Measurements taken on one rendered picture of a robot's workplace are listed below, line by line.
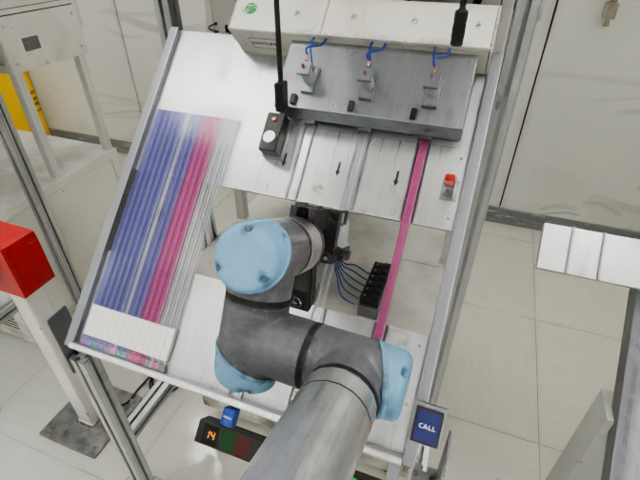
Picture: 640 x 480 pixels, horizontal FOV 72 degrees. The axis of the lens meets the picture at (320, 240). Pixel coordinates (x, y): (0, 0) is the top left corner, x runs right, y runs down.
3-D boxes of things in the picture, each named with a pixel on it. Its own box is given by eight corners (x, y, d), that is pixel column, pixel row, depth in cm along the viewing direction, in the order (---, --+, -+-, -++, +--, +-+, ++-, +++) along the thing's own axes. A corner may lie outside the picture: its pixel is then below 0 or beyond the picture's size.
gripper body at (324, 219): (351, 210, 68) (330, 212, 57) (342, 264, 69) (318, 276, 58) (307, 202, 70) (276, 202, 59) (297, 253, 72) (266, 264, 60)
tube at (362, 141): (296, 413, 74) (294, 414, 73) (289, 410, 75) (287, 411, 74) (368, 137, 81) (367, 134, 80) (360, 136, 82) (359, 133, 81)
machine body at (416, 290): (403, 489, 134) (434, 356, 97) (206, 415, 154) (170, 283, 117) (435, 336, 183) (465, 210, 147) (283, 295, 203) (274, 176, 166)
